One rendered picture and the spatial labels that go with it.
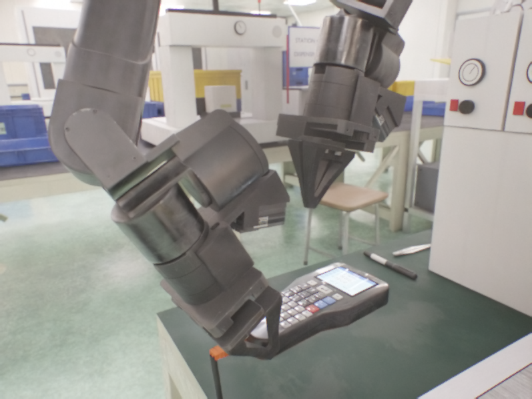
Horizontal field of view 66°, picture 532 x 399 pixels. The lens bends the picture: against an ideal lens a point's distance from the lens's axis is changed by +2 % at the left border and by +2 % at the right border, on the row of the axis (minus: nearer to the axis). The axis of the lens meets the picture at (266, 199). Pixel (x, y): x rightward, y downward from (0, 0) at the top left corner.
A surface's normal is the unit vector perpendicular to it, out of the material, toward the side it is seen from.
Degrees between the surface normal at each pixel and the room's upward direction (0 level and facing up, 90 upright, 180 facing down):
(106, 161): 68
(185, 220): 81
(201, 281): 98
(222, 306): 30
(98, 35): 57
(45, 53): 90
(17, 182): 90
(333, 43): 76
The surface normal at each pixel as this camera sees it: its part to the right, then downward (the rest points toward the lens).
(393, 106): 0.61, 0.22
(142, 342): -0.02, -0.96
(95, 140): 0.29, -0.11
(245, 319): -0.41, -0.73
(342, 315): 0.30, 0.28
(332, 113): -0.07, 0.12
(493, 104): -0.86, 0.17
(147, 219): 0.25, 0.48
